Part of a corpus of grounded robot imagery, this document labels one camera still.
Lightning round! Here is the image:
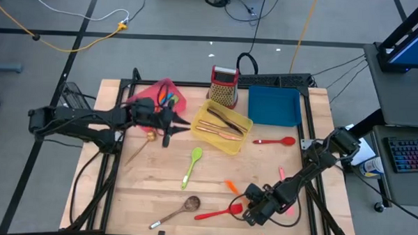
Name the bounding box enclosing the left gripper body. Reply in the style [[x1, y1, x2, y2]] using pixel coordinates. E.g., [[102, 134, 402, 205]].
[[129, 96, 176, 149]]

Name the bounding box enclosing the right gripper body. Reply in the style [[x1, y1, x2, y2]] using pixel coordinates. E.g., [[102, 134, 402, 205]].
[[241, 182, 281, 228]]

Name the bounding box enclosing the green silicone spatula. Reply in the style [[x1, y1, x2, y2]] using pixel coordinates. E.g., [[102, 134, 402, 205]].
[[167, 93, 180, 110]]

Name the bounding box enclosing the gold metal spoon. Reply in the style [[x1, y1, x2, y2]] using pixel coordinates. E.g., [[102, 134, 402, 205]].
[[124, 129, 157, 168]]

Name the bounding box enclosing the red silicone spatula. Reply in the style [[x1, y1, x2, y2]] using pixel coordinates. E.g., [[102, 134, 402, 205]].
[[194, 201, 245, 222]]

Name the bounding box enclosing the green silicone spoon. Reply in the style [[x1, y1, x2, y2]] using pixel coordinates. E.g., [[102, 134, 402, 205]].
[[180, 146, 204, 191]]

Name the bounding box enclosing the copper table knife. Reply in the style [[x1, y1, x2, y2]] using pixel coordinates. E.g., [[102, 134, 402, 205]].
[[197, 119, 231, 134], [194, 126, 243, 142]]

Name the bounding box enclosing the orange silicone spatula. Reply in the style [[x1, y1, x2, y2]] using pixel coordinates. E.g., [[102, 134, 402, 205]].
[[224, 179, 249, 203]]

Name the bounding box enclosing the pink silicone spatula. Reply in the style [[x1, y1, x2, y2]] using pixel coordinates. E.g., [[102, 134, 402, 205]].
[[277, 166, 297, 218]]

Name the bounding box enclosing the black table knife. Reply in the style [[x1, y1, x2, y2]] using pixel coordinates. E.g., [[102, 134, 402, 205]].
[[206, 107, 247, 136]]

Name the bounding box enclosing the red silicone spoon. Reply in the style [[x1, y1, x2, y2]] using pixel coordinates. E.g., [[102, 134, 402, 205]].
[[252, 135, 297, 147]]

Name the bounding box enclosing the wooden spoon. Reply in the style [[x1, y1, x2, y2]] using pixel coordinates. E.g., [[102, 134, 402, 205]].
[[148, 195, 202, 232]]

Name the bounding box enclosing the pink translucent plastic bin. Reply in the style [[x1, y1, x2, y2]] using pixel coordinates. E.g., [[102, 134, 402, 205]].
[[123, 75, 189, 135]]

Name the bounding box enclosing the red steel box grater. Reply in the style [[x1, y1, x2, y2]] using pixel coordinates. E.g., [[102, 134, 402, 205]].
[[206, 64, 240, 110]]

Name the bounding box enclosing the yellow translucent plastic bin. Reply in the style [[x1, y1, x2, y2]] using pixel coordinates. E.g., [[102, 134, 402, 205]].
[[189, 98, 255, 158]]

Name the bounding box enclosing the black mesh control box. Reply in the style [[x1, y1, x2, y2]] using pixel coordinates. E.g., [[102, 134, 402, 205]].
[[58, 81, 95, 111]]

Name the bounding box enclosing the blue plastic bin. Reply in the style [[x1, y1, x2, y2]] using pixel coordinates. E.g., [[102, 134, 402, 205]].
[[247, 84, 304, 128]]

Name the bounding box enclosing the white blue label bottle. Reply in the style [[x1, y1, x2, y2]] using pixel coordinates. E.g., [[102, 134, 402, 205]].
[[359, 156, 385, 179]]

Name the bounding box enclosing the white paper sheet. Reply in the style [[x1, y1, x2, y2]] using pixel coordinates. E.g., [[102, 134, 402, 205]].
[[343, 122, 378, 167]]

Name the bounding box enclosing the grey table foot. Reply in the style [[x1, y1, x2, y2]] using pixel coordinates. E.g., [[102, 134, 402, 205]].
[[0, 61, 25, 74]]

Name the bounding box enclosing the grey computer desk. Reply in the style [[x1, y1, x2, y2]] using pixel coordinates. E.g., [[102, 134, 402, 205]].
[[369, 125, 418, 209]]

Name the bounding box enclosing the backlit computer keyboard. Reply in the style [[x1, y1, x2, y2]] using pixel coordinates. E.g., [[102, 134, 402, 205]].
[[382, 136, 418, 174]]

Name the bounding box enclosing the grey side table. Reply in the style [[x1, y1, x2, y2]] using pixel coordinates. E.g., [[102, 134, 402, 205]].
[[361, 41, 418, 128]]

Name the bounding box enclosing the large computer monitor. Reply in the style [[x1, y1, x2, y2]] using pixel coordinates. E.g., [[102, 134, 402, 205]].
[[375, 0, 418, 75]]

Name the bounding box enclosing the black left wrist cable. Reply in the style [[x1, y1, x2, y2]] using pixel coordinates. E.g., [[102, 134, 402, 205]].
[[155, 81, 171, 109]]

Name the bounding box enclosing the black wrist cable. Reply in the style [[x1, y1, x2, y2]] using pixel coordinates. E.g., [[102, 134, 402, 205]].
[[155, 81, 171, 109], [227, 191, 303, 229]]

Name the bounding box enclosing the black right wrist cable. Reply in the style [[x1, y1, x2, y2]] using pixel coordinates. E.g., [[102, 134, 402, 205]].
[[227, 191, 303, 229]]

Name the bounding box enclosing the black aluminium table frame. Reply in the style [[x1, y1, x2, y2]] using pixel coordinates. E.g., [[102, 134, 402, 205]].
[[65, 65, 364, 235]]

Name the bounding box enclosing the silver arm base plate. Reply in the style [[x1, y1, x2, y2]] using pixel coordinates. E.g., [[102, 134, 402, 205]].
[[300, 137, 316, 152]]

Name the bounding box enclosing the yellow floor extension cord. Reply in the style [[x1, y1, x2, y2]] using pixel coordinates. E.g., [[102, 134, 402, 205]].
[[0, 0, 130, 55]]

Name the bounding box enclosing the black power cable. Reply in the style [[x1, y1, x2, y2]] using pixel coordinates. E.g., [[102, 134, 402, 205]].
[[235, 0, 269, 75]]

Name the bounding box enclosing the white floor cable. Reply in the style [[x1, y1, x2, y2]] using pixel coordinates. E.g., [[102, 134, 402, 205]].
[[22, 0, 132, 24]]

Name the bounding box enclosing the yellow hanging cord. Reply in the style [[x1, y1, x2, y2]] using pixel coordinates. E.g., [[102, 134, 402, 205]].
[[288, 0, 320, 75]]

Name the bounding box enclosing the thin black cable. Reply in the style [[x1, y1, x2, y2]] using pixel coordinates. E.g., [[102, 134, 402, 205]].
[[311, 52, 368, 78]]

